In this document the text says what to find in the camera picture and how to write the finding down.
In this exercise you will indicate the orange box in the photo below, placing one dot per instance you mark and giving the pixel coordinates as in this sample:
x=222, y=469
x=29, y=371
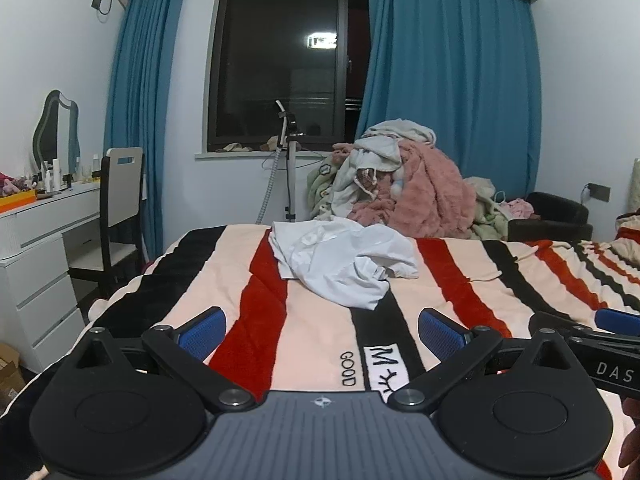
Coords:
x=17, y=203

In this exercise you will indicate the pink cloth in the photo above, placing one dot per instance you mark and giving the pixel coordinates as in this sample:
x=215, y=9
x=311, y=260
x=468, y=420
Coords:
x=520, y=208

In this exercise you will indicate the pink fluffy blanket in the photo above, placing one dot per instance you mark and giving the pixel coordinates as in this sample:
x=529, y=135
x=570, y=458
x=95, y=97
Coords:
x=435, y=195

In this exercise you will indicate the dark framed window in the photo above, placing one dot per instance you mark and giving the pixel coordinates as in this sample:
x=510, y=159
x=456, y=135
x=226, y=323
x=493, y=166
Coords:
x=280, y=60

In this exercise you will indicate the row of cosmetic bottles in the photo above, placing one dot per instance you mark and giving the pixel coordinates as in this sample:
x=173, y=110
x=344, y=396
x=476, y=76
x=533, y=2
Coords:
x=55, y=175

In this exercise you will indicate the small white blue cloth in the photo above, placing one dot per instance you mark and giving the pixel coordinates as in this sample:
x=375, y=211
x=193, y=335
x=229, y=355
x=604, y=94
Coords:
x=397, y=185

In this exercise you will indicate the person's right hand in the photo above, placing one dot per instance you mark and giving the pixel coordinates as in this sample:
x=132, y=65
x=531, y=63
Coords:
x=634, y=435

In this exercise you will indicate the small items on windowsill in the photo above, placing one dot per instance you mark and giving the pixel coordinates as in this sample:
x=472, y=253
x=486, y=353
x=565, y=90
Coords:
x=237, y=147

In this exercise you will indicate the white hooded jacket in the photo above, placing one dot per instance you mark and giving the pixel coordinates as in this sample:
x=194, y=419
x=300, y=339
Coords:
x=385, y=152

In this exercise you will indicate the grey wall socket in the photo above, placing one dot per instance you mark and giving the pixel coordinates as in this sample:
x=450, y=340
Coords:
x=96, y=2

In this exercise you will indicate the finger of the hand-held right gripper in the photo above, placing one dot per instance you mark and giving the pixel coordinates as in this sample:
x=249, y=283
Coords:
x=617, y=320
x=565, y=322

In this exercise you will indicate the black armchair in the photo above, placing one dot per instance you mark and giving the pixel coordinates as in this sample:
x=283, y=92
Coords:
x=555, y=220

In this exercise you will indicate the cardboard box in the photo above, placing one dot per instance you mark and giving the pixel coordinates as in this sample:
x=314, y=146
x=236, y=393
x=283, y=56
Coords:
x=10, y=370

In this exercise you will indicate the striped blanket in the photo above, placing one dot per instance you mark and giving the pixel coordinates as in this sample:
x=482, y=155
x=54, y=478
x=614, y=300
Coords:
x=310, y=320

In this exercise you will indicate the pile of clothes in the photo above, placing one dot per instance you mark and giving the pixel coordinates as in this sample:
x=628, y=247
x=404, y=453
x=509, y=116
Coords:
x=320, y=185

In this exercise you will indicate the wavy framed mirror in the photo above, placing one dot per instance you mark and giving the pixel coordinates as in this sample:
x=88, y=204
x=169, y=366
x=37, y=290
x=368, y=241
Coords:
x=55, y=130

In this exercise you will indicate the dark wall outlet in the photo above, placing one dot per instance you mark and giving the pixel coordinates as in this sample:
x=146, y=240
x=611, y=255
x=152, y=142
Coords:
x=599, y=193

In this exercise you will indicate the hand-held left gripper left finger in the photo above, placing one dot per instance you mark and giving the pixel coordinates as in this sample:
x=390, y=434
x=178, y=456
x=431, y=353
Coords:
x=202, y=332

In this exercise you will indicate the black and cream chair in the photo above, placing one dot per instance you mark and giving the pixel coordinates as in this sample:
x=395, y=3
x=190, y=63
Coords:
x=122, y=190

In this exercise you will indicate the white shirt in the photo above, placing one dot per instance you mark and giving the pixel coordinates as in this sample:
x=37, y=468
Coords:
x=340, y=265

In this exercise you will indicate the garment steamer stand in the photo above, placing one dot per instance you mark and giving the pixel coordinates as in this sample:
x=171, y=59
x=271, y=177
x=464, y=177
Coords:
x=291, y=170

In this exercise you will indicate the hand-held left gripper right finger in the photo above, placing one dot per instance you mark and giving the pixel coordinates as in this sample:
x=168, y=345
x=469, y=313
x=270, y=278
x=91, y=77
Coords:
x=440, y=332

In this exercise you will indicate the blue curtain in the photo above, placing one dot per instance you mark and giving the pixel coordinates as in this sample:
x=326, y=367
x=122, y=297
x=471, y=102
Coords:
x=450, y=60
x=145, y=110

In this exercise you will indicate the white dressing table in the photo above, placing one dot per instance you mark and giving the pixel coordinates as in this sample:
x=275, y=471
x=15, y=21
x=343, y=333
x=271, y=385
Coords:
x=40, y=270

